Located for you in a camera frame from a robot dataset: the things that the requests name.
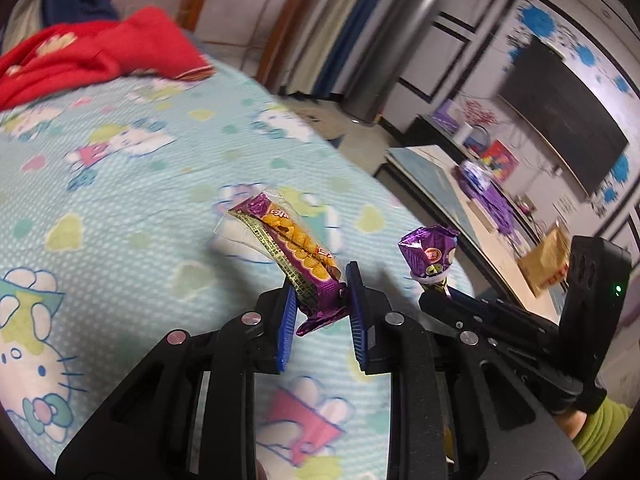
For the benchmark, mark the dark television cabinet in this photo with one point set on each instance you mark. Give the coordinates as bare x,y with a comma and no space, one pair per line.
425,127

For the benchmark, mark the white tissue pack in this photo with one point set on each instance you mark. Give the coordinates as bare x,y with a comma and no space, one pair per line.
472,172

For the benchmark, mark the cartoon cat print bedsheet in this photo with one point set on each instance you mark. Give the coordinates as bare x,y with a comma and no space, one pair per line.
125,210

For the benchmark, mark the white wall note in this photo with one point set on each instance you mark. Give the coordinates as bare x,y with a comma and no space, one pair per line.
565,205

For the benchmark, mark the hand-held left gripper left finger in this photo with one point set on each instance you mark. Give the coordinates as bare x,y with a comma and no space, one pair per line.
285,330

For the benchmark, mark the purple box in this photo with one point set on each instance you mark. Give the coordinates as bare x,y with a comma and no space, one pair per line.
445,115

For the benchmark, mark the white cup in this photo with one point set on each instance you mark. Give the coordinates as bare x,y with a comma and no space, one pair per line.
464,134

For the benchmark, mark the black wall television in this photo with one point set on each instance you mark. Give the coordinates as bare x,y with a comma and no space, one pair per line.
565,115

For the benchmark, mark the person's right forearm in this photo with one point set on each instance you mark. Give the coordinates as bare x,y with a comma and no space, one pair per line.
600,435

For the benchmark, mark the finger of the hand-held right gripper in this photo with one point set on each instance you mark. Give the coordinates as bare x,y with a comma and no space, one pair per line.
450,302

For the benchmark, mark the grey standing air conditioner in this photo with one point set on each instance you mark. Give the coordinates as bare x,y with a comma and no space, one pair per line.
400,45

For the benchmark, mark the purple cloth bag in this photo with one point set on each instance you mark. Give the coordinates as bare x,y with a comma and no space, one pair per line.
495,205

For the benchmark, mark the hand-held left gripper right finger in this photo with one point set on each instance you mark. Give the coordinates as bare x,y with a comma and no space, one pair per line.
356,320

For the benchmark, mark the marble top coffee table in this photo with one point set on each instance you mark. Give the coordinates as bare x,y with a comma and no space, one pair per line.
435,180

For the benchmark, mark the brown paper bag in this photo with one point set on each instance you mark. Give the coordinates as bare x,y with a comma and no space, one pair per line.
542,260

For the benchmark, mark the round framed ornament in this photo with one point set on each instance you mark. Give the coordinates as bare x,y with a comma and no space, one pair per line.
477,141

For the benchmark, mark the purple snack packet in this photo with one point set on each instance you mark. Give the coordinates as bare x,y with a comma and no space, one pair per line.
300,260

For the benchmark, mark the wooden sliding glass door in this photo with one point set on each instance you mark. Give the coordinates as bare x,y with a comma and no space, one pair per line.
281,46

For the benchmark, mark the beige curtain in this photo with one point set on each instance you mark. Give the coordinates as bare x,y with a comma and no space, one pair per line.
25,10

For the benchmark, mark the purple candy wrapper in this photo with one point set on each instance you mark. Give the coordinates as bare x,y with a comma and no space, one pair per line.
425,255

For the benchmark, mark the colourful picture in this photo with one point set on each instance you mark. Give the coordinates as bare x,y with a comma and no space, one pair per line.
500,160

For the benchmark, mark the red blanket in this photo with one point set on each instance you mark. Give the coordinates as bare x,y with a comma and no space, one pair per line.
100,50

